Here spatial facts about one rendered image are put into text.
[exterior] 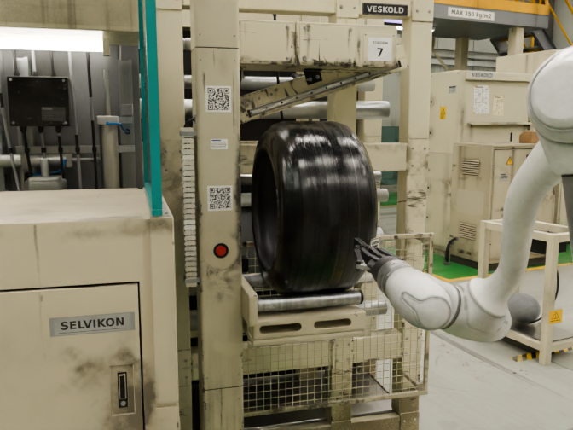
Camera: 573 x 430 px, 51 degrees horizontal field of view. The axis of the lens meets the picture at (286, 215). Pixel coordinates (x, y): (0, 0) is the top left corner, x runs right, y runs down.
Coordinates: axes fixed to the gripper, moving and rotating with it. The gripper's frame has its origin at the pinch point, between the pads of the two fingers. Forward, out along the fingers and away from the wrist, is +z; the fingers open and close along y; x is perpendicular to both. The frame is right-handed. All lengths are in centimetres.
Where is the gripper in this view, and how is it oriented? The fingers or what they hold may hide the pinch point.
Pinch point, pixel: (361, 246)
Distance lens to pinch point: 159.9
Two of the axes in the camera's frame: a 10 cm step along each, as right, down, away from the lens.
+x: -0.3, 9.6, 2.8
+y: -9.7, 0.4, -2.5
